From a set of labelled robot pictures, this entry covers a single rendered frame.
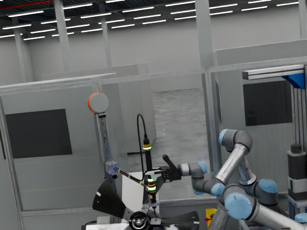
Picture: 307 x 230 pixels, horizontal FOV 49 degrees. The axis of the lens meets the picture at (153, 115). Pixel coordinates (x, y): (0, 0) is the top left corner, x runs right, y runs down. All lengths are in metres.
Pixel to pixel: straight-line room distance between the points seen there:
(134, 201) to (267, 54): 2.78
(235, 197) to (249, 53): 3.01
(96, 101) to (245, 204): 1.37
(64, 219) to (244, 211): 1.82
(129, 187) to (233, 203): 1.00
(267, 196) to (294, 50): 2.57
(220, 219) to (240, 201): 0.24
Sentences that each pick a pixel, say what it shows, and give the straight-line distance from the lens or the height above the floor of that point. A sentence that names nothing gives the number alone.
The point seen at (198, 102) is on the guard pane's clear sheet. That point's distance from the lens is 2.61.
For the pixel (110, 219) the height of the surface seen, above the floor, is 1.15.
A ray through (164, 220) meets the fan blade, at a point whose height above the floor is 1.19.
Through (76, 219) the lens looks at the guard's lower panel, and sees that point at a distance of 3.04.
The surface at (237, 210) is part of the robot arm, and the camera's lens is 1.66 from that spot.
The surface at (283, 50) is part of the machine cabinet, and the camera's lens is 4.52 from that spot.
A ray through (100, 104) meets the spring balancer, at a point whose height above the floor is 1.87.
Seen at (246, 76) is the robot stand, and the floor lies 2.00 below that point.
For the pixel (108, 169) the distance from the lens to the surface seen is 2.54.
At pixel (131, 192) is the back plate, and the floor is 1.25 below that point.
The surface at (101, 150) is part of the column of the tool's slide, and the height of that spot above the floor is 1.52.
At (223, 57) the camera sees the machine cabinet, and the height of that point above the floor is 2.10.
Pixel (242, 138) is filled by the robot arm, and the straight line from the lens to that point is 2.11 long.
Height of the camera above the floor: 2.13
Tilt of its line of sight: 9 degrees down
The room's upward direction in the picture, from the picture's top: 7 degrees counter-clockwise
